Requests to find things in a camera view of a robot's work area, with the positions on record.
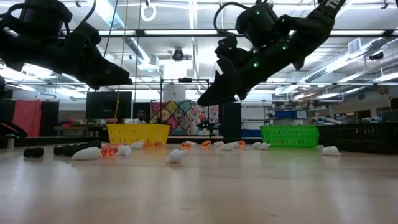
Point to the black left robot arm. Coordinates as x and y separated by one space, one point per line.
43 18

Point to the person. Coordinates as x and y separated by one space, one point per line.
140 115

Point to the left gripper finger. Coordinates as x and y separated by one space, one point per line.
109 84
102 71

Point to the tall black cabinet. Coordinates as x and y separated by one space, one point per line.
230 121

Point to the yellow plastic basket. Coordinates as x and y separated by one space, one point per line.
138 133

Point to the green plastic basket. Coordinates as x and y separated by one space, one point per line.
289 137

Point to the black ceiling speaker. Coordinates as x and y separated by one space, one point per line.
376 56

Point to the white fabric roll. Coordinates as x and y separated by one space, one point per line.
326 119

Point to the orange red cloth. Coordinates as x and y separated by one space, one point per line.
27 118

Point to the blue crate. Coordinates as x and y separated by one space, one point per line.
250 133

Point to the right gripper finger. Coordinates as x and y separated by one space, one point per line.
222 93
242 96

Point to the black stand frame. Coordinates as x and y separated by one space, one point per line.
185 80

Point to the white ghost decoration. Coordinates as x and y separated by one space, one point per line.
226 147
136 145
190 144
331 151
87 154
219 144
265 146
124 151
236 144
174 156
257 145

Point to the blue storage bin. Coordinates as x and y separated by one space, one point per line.
286 114

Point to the black plastic basket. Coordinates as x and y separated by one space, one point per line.
357 138

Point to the black ceiling camera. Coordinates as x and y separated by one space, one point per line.
178 55

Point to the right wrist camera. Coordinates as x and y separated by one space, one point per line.
227 46

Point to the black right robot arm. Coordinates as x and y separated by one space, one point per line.
311 28

